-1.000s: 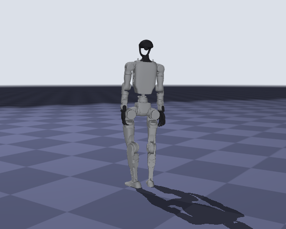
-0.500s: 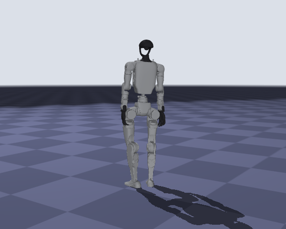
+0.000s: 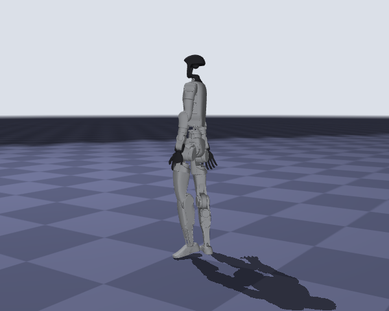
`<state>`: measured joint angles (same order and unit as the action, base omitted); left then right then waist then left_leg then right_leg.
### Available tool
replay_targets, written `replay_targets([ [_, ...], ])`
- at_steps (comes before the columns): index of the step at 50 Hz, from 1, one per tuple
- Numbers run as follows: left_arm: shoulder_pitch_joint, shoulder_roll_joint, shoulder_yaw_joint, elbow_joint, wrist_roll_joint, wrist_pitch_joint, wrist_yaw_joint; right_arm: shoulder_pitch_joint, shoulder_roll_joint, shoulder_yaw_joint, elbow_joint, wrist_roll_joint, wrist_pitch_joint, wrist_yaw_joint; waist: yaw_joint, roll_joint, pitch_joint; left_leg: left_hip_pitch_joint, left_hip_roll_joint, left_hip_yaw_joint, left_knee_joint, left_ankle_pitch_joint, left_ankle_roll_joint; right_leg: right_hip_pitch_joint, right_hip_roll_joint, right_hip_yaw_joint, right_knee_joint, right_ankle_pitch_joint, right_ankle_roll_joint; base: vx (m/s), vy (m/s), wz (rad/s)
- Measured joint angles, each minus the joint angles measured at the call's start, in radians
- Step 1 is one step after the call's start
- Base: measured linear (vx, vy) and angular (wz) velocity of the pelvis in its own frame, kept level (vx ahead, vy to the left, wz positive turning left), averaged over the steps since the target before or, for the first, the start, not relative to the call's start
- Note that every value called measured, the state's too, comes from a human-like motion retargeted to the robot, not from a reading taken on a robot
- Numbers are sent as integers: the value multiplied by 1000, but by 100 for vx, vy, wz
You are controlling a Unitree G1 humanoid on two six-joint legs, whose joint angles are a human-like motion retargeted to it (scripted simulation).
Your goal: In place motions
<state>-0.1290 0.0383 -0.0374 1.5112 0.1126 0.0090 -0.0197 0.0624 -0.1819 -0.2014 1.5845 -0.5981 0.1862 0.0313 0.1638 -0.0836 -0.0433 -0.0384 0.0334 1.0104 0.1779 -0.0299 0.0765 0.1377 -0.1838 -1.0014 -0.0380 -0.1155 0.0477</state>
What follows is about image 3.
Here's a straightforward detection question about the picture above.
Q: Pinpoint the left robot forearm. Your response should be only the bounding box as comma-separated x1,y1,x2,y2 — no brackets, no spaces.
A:
176,112,189,150

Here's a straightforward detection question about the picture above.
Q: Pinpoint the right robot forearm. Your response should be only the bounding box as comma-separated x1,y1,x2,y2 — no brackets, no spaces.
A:
198,122,209,149

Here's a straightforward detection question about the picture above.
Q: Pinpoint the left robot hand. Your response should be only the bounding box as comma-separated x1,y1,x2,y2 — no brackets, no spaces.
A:
169,143,185,170

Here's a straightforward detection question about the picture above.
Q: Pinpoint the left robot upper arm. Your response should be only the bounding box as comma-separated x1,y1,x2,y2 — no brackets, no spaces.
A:
178,83,198,122

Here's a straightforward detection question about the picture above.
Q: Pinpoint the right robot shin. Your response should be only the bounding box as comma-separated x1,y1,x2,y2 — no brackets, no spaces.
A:
198,195,211,247

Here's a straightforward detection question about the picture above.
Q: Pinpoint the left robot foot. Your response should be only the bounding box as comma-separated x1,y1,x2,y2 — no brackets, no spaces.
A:
172,242,200,258

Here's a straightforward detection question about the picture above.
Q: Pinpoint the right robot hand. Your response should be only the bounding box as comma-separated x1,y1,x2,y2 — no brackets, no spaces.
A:
202,143,217,170

